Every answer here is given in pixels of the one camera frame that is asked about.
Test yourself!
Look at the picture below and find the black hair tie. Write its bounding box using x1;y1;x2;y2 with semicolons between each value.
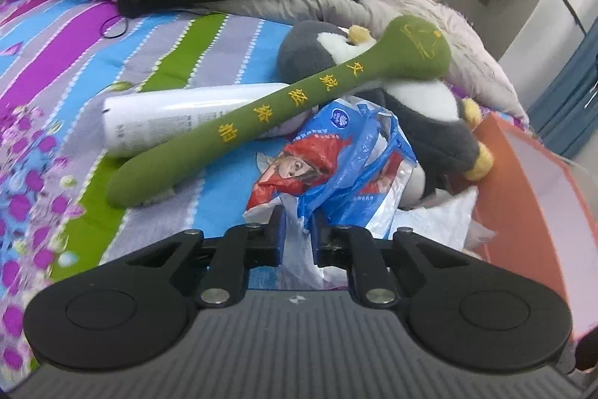
101;15;130;41

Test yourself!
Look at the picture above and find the grey penguin plush toy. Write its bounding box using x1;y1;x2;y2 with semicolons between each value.
277;20;494;209

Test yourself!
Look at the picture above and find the colourful striped bed sheet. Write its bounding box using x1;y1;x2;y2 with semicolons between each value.
1;0;293;390

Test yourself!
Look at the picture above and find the blue curtain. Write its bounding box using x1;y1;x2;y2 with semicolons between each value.
528;21;598;159

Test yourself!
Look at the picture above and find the orange cardboard box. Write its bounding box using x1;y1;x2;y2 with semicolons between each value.
474;116;597;339

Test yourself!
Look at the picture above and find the blue red plastic bag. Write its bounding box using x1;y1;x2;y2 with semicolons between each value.
244;96;417;289

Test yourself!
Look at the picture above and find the green plush massage stick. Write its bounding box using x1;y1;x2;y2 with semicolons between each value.
105;15;451;208

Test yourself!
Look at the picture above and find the grey duvet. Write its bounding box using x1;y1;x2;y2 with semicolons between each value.
195;0;531;125

